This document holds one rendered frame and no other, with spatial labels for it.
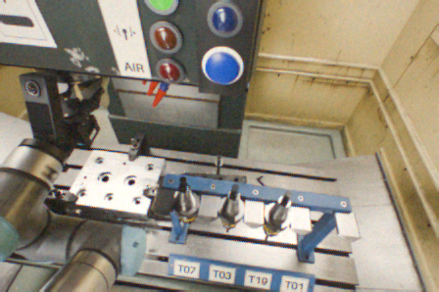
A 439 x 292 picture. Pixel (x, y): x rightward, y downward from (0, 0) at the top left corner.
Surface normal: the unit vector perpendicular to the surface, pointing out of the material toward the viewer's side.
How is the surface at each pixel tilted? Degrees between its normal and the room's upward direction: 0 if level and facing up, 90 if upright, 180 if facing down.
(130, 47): 90
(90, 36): 90
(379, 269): 24
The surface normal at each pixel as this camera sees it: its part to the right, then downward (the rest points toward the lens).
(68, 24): -0.13, 0.76
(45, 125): -0.15, 0.39
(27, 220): 0.99, 0.13
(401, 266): -0.37, -0.63
